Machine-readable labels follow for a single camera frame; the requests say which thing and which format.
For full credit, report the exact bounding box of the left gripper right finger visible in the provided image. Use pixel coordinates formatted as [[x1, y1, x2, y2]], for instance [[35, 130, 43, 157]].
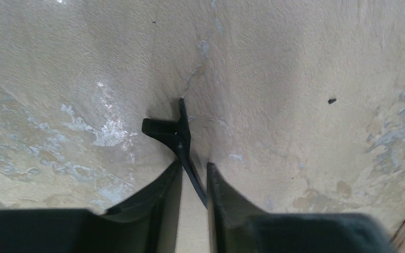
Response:
[[207, 162, 396, 252]]

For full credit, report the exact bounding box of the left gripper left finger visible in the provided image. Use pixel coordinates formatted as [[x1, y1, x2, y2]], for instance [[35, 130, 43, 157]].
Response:
[[0, 161, 182, 252]]

